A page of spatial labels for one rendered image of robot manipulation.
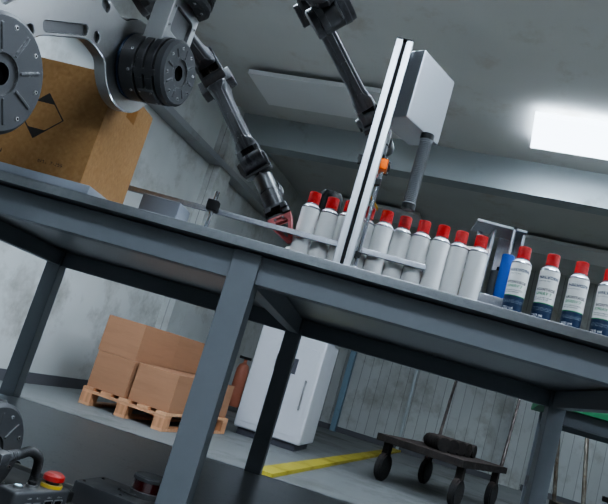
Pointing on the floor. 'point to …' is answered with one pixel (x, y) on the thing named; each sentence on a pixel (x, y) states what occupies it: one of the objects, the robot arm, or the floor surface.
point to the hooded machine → (308, 396)
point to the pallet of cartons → (146, 374)
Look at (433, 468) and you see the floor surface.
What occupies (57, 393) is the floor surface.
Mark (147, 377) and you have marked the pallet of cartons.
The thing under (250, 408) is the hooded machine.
